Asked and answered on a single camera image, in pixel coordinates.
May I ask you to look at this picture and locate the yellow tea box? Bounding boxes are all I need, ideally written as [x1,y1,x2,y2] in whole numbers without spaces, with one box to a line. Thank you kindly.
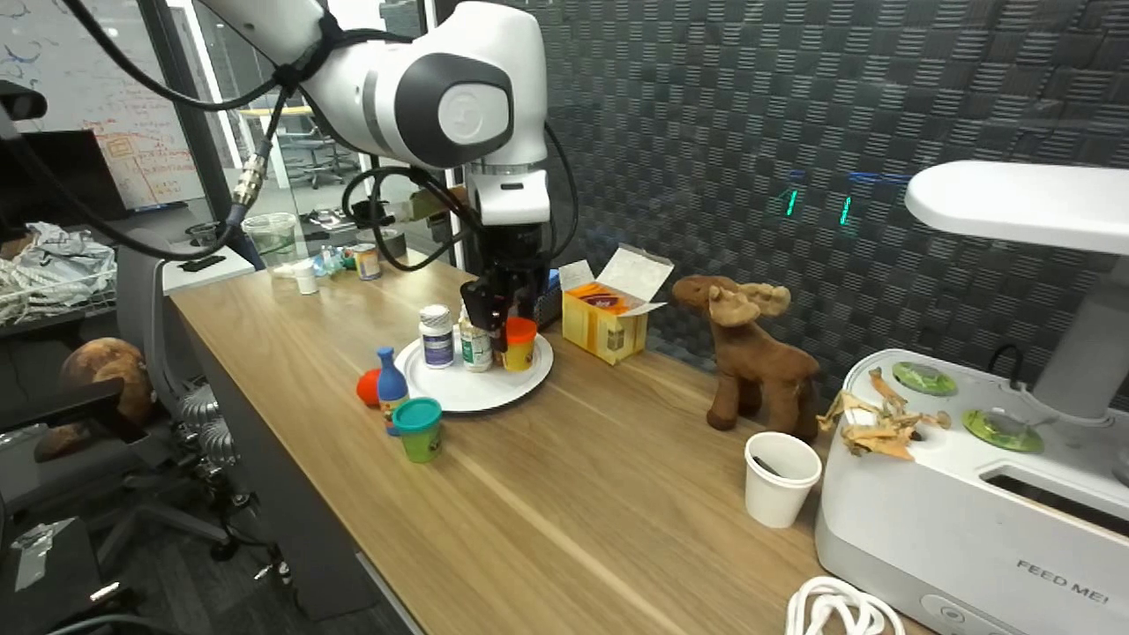
[555,240,676,369]

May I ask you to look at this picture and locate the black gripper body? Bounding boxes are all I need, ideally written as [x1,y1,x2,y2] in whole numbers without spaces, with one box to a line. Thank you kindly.
[466,223,547,294]

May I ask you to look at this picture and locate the white paper plate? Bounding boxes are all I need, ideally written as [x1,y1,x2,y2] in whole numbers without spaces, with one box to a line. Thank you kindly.
[390,331,558,417]

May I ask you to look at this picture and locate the black device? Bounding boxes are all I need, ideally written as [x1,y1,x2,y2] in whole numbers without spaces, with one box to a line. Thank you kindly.
[0,79,50,124]

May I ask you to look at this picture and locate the brown round plush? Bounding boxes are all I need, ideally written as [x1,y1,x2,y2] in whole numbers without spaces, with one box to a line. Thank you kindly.
[33,334,157,466]

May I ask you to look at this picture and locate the brown moose plush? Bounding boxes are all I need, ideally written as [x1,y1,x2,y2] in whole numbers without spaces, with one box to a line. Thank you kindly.
[670,273,825,443]

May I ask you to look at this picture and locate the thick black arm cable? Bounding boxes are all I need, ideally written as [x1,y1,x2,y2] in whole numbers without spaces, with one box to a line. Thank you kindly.
[56,0,296,263]

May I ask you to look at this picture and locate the red green toy ball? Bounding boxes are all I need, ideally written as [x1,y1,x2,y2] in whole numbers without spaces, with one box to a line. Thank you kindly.
[353,368,384,411]

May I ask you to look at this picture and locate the black stand pole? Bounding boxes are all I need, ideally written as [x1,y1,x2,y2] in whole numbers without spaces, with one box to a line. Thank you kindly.
[137,0,268,268]

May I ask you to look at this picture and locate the supplement bottle green label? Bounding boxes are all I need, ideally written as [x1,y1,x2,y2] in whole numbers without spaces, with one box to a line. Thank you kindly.
[455,313,498,375]

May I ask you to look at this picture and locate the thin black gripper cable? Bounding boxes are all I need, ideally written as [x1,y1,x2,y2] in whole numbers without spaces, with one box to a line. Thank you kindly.
[340,161,481,275]

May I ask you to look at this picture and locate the small jar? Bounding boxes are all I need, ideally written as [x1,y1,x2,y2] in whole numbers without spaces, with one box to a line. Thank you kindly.
[349,240,389,282]

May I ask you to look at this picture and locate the crumpled grey cloth pile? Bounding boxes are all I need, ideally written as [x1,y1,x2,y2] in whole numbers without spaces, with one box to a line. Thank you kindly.
[0,217,121,331]

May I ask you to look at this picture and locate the white paper cup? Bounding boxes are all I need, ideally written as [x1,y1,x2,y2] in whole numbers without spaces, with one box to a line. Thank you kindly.
[740,430,825,533]

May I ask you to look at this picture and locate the blue toy bottle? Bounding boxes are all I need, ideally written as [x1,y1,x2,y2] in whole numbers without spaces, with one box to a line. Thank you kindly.
[370,343,411,411]

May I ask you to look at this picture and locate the white coiled cable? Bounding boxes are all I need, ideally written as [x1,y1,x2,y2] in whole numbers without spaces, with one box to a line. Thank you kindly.
[782,576,909,635]

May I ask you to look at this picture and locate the white hydroponic planter with lamp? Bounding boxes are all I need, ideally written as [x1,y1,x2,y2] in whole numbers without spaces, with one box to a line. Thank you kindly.
[812,160,1129,635]

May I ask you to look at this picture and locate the green tub teal lid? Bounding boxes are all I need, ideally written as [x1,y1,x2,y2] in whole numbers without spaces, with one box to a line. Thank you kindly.
[389,394,449,466]

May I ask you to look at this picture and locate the dried plant leaves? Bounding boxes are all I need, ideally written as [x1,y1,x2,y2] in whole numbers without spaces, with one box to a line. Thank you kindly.
[818,368,952,466]

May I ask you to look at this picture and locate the white pill bottle blue label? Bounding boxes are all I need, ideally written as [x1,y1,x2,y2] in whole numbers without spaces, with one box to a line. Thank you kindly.
[417,299,460,368]

